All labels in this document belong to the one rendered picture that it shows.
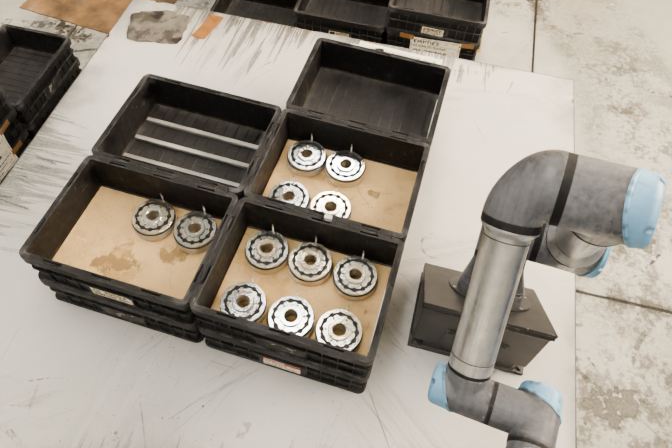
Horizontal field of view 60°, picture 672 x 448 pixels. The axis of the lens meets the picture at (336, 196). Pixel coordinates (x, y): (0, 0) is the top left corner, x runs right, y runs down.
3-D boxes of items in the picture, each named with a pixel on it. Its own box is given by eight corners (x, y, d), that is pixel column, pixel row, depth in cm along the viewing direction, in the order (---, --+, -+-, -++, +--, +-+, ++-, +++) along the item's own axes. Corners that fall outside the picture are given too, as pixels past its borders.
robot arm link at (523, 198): (493, 138, 86) (419, 416, 99) (569, 156, 82) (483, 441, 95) (500, 132, 96) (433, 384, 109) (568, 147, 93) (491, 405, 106)
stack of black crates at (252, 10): (309, 31, 290) (310, -9, 271) (293, 71, 273) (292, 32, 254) (233, 16, 294) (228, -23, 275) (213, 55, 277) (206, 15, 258)
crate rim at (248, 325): (404, 245, 133) (406, 240, 131) (372, 369, 116) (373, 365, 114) (241, 200, 138) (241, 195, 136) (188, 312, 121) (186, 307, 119)
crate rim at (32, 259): (241, 200, 138) (240, 195, 136) (188, 312, 121) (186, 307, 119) (90, 159, 143) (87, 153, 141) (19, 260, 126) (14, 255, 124)
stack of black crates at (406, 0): (468, 61, 282) (493, -20, 245) (462, 104, 265) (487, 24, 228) (388, 46, 286) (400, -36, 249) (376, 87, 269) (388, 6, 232)
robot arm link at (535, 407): (503, 365, 100) (488, 426, 94) (571, 389, 96) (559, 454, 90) (497, 381, 106) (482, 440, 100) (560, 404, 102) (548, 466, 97)
